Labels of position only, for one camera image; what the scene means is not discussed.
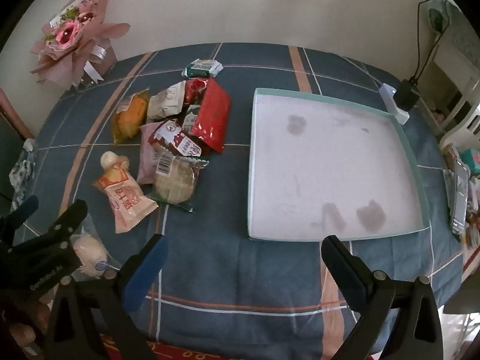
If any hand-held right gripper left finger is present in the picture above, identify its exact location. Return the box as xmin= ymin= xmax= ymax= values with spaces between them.
xmin=47 ymin=233 xmax=169 ymax=360

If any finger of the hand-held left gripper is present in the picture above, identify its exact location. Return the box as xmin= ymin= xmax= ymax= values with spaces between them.
xmin=37 ymin=199 xmax=89 ymax=241
xmin=0 ymin=195 xmax=39 ymax=248

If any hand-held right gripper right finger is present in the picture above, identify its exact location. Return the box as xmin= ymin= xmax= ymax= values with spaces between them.
xmin=321 ymin=235 xmax=446 ymax=360

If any clear white pastry packet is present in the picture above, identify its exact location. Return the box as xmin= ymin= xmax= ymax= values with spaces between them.
xmin=71 ymin=232 xmax=121 ymax=280

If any orange and white snack packet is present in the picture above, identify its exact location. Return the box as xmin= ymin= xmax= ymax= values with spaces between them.
xmin=92 ymin=165 xmax=159 ymax=234

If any round cake clear packet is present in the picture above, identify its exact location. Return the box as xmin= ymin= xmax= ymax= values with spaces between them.
xmin=146 ymin=154 xmax=210 ymax=214

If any pink snack packet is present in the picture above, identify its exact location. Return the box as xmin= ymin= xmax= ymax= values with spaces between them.
xmin=136 ymin=120 xmax=169 ymax=185

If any orange cake packet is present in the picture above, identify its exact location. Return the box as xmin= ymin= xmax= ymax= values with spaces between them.
xmin=112 ymin=88 xmax=151 ymax=145

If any white box with teal rim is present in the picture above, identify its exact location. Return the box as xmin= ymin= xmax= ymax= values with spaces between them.
xmin=247 ymin=88 xmax=430 ymax=241

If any red and white biscuit packet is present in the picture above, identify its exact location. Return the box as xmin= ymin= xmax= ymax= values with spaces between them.
xmin=148 ymin=119 xmax=203 ymax=158

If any white serrated snack packet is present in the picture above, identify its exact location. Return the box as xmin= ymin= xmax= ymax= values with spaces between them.
xmin=146 ymin=81 xmax=187 ymax=122

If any green and white biscuit packet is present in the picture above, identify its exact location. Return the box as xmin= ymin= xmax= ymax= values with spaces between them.
xmin=181 ymin=104 xmax=203 ymax=136

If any large red cake packet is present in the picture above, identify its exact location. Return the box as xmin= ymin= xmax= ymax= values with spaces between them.
xmin=191 ymin=79 xmax=231 ymax=154

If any person's left hand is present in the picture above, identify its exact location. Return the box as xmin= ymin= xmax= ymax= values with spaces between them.
xmin=0 ymin=300 xmax=53 ymax=350

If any blue floral printed packet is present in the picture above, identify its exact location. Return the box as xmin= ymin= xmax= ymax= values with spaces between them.
xmin=9 ymin=139 xmax=38 ymax=211

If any dark green panel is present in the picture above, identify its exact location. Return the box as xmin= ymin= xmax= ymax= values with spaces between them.
xmin=0 ymin=112 xmax=34 ymax=203

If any small white pastry packet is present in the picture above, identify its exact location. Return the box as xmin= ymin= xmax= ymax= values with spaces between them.
xmin=100 ymin=151 xmax=130 ymax=171

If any blue plaid bedsheet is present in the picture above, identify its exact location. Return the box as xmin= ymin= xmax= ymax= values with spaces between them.
xmin=11 ymin=41 xmax=466 ymax=360

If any red patterned cloth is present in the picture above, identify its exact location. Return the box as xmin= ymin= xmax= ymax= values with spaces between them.
xmin=101 ymin=337 xmax=338 ymax=360

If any dark flat phone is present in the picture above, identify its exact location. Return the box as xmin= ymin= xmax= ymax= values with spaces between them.
xmin=442 ymin=154 xmax=471 ymax=237

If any teal toy box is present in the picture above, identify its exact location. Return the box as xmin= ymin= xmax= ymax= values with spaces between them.
xmin=459 ymin=148 xmax=480 ymax=175

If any small red snack packet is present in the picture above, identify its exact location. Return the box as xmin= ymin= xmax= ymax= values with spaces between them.
xmin=182 ymin=78 xmax=211 ymax=106

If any pink flower bouquet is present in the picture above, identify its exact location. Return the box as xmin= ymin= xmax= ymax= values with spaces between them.
xmin=30 ymin=0 xmax=130 ymax=88

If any white power strip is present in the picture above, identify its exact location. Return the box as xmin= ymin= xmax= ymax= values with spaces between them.
xmin=379 ymin=82 xmax=410 ymax=125

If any green and white snack packet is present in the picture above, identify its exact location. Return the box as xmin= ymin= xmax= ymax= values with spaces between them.
xmin=182 ymin=59 xmax=224 ymax=79

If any white shelf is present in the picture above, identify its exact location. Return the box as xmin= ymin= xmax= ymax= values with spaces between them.
xmin=420 ymin=0 xmax=480 ymax=147

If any black charger cable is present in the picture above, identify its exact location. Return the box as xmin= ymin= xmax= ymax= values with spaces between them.
xmin=416 ymin=7 xmax=451 ymax=81
xmin=414 ymin=0 xmax=447 ymax=81

